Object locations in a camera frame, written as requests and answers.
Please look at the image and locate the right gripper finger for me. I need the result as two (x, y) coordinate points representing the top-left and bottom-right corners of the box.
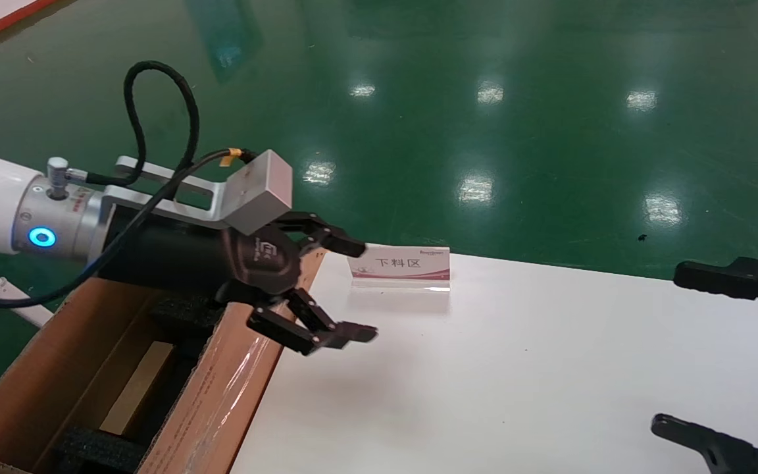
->
(650, 415), (758, 474)
(672, 257), (758, 330)

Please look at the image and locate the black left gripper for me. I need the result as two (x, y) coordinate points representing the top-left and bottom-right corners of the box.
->
(96, 211), (380, 357)

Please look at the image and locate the small cardboard box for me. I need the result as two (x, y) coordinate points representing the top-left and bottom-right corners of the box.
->
(99, 341), (177, 436)

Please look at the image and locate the large cardboard box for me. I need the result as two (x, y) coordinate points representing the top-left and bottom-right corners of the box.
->
(0, 247), (327, 474)

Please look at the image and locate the acrylic sign with red print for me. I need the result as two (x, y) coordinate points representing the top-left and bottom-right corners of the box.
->
(346, 245), (452, 294)

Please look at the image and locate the black foam insert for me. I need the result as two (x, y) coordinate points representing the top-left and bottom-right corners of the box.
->
(57, 293), (230, 473)

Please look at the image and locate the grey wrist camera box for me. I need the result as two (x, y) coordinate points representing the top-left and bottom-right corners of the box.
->
(114, 149), (294, 236)

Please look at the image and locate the black cable with yellow tag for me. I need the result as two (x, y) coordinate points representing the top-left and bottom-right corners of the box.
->
(0, 148), (255, 309)

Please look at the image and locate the black braided cable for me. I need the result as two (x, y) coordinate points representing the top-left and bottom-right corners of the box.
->
(83, 61), (201, 188)

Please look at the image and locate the white pipe frame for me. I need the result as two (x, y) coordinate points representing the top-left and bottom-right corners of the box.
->
(0, 251), (55, 328)

